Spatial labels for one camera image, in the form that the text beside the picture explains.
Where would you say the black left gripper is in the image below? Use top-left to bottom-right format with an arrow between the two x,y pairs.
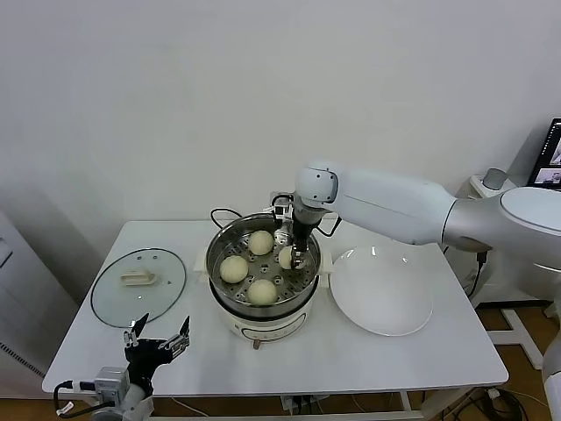
122,312 -> 192,385

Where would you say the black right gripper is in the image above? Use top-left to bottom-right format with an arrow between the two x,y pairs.
273,221 -> 315,269

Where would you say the perforated steel steamer basket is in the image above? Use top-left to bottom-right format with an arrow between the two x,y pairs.
205,213 -> 323,310

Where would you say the glass pot lid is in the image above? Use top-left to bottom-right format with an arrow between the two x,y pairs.
89,248 -> 188,329

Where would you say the white round plate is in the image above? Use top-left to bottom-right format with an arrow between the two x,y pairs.
329,245 -> 435,338

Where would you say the white floor appliance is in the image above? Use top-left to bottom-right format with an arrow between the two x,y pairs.
0,210 -> 80,387

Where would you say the white power strip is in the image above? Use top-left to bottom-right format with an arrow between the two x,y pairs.
282,394 -> 330,413

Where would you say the white side desk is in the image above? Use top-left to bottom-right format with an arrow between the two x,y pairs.
455,174 -> 561,370

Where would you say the open dark laptop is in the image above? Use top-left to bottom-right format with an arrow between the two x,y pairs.
528,117 -> 561,190

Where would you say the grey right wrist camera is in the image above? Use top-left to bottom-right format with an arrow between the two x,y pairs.
270,192 -> 295,220

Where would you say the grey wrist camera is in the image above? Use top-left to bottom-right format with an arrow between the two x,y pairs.
270,192 -> 295,220
95,367 -> 131,403

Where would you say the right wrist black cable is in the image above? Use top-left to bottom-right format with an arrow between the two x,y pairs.
317,213 -> 344,237

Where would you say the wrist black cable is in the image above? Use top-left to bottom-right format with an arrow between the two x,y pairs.
53,380 -> 100,416
317,213 -> 344,237

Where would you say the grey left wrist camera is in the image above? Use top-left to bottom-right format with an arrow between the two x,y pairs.
95,367 -> 131,403

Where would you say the black cooker power cord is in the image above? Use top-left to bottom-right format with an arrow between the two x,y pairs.
209,208 -> 243,229

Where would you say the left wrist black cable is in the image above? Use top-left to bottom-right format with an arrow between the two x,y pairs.
53,380 -> 100,416

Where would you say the black adapter cable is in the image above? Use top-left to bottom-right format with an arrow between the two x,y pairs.
442,245 -> 490,300

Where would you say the white table frame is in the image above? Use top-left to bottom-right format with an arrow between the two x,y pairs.
148,385 -> 424,421

